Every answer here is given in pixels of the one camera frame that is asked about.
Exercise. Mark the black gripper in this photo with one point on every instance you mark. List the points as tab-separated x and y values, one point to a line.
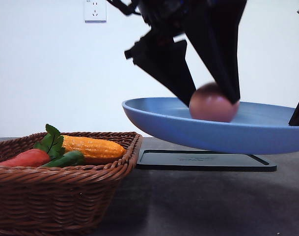
211	27

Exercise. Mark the blue round plate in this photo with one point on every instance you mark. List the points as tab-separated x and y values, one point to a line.
255	129

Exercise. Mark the pink egg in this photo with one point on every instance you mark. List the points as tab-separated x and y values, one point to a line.
209	103

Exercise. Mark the brown wicker basket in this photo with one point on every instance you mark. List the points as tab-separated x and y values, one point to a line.
62	201

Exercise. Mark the black rectangular tray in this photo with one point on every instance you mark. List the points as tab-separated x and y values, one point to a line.
204	160

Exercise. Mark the orange toy corn cob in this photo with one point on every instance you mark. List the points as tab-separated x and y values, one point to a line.
91	148

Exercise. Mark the green toy pepper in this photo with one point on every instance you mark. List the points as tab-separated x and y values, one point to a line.
69	159

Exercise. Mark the red toy carrot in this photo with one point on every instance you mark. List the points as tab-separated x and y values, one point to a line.
29	158

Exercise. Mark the white wall power socket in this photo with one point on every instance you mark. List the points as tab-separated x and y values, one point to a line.
95	11

